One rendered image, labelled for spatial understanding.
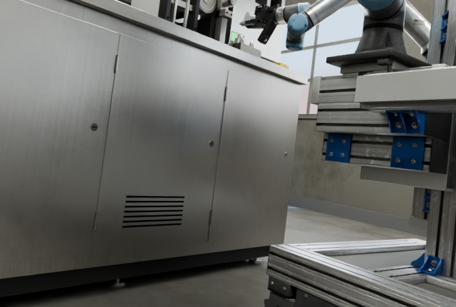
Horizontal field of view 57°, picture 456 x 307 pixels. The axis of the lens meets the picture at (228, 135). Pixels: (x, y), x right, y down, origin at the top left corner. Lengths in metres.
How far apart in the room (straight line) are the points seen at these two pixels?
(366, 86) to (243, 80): 0.72
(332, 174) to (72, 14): 3.66
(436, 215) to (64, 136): 1.07
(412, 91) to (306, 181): 3.80
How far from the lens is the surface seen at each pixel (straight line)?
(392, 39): 1.32
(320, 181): 4.67
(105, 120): 1.33
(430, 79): 1.05
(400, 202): 4.13
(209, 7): 2.02
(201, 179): 1.59
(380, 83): 1.12
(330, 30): 4.93
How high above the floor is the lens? 0.49
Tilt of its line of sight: 3 degrees up
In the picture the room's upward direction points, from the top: 7 degrees clockwise
